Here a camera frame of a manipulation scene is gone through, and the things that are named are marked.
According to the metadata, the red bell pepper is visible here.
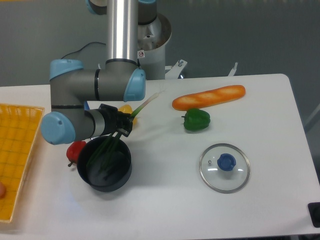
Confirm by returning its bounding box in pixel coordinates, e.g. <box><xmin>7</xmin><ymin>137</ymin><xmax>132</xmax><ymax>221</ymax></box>
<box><xmin>66</xmin><ymin>140</ymin><xmax>87</xmax><ymax>167</ymax></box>

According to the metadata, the glass lid blue knob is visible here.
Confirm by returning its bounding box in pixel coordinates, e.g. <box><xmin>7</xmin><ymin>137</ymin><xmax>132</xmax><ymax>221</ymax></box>
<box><xmin>198</xmin><ymin>143</ymin><xmax>251</xmax><ymax>194</ymax></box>

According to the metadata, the yellow bell pepper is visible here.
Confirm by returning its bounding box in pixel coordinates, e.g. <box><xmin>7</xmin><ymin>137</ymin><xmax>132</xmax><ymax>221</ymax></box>
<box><xmin>118</xmin><ymin>104</ymin><xmax>138</xmax><ymax>131</ymax></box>

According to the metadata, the black pot blue handle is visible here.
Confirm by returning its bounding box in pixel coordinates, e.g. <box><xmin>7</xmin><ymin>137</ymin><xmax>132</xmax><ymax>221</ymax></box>
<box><xmin>77</xmin><ymin>136</ymin><xmax>132</xmax><ymax>192</ymax></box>

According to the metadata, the yellow plastic basket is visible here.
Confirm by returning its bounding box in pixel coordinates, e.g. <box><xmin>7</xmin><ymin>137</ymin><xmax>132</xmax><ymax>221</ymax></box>
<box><xmin>0</xmin><ymin>103</ymin><xmax>45</xmax><ymax>223</ymax></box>

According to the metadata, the black device at edge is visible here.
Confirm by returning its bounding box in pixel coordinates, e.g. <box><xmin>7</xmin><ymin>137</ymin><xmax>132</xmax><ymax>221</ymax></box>
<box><xmin>307</xmin><ymin>202</ymin><xmax>320</xmax><ymax>228</ymax></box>

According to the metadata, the green onion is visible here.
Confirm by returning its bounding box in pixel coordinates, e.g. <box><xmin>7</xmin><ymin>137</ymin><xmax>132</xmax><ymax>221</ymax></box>
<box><xmin>86</xmin><ymin>90</ymin><xmax>163</xmax><ymax>172</ymax></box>

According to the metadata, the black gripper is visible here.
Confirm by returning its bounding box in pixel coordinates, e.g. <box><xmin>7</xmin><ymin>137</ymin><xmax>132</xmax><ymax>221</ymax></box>
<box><xmin>97</xmin><ymin>103</ymin><xmax>134</xmax><ymax>137</ymax></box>

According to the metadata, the white bracket behind table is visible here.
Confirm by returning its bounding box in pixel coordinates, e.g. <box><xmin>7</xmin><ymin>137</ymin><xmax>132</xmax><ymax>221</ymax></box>
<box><xmin>227</xmin><ymin>62</ymin><xmax>238</xmax><ymax>77</ymax></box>

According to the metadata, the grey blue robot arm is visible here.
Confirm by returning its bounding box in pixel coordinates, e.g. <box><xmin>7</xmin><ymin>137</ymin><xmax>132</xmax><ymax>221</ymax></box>
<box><xmin>40</xmin><ymin>0</ymin><xmax>157</xmax><ymax>145</ymax></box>

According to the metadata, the green bell pepper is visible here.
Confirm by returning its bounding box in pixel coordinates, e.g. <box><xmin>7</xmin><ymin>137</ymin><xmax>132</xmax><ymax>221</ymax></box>
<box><xmin>182</xmin><ymin>108</ymin><xmax>211</xmax><ymax>132</ymax></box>

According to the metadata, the orange baguette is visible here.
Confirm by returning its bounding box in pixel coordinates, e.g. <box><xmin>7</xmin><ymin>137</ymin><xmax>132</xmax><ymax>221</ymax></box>
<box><xmin>171</xmin><ymin>85</ymin><xmax>246</xmax><ymax>111</ymax></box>

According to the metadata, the black cable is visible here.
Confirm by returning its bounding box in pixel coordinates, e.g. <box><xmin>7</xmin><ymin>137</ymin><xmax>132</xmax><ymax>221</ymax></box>
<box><xmin>60</xmin><ymin>41</ymin><xmax>108</xmax><ymax>61</ymax></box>

